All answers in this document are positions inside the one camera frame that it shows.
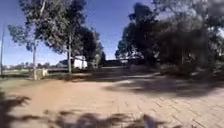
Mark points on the thin pole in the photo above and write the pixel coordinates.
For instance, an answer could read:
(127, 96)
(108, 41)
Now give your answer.
(2, 50)

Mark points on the low dark building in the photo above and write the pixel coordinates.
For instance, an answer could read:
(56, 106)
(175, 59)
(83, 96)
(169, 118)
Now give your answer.
(116, 62)

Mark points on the reddish brick paved path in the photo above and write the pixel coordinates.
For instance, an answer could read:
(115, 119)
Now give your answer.
(100, 100)

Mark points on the tall tree with pale trunk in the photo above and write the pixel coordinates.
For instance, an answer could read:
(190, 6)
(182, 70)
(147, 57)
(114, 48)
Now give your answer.
(34, 63)

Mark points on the grass strip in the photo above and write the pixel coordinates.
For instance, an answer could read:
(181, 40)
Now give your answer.
(20, 75)

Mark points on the white building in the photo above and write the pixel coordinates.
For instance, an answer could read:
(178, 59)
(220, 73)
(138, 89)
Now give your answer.
(80, 62)

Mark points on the dense dark group of trees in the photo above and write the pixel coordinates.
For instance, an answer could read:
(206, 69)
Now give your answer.
(180, 40)

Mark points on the tall dark leafy tree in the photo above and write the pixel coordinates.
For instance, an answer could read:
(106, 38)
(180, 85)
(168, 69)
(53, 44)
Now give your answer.
(69, 56)

